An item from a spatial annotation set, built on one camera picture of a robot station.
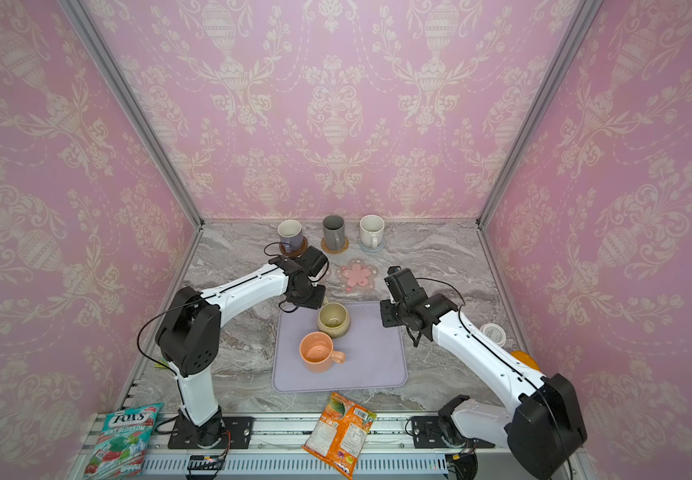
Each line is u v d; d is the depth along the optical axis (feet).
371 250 3.67
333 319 3.01
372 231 3.49
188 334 1.61
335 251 3.49
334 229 3.39
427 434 2.39
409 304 1.99
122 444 2.33
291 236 3.48
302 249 3.70
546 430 1.55
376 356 2.95
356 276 3.46
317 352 2.84
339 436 2.35
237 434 2.45
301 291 2.21
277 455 2.38
